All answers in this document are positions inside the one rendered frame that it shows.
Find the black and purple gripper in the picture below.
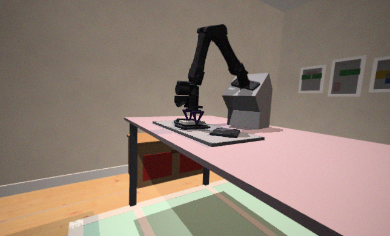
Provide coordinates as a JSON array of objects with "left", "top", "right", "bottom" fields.
[{"left": 182, "top": 96, "right": 204, "bottom": 125}]

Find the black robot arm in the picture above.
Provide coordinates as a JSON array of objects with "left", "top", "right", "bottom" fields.
[{"left": 174, "top": 24, "right": 260, "bottom": 107}]

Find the white well plate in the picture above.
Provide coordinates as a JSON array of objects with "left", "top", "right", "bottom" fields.
[{"left": 179, "top": 120, "right": 206, "bottom": 125}]

